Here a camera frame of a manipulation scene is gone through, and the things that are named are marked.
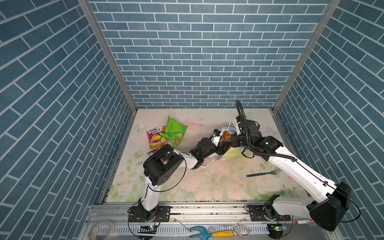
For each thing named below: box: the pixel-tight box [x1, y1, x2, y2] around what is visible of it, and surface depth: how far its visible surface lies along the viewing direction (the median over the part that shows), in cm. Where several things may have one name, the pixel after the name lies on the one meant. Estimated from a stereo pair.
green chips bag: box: [160, 115, 188, 149], surface depth 100 cm
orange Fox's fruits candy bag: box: [146, 126, 169, 150], surface depth 101 cm
